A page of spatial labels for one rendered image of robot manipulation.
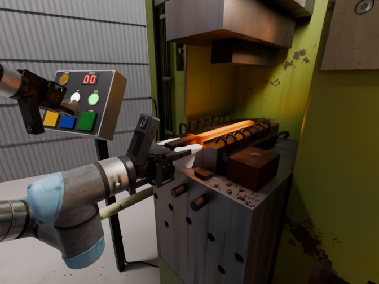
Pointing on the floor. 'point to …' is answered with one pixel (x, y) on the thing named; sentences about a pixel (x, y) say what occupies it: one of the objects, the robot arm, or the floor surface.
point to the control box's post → (113, 214)
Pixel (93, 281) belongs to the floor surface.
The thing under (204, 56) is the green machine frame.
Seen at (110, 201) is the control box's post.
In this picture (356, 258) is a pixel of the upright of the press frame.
